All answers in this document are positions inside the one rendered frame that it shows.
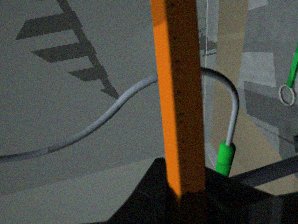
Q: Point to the green handle with grey loop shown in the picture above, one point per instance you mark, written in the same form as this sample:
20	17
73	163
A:
291	78

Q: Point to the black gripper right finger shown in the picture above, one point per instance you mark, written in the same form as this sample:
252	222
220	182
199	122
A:
231	202

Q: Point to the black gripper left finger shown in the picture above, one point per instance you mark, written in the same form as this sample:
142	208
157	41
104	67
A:
149	203

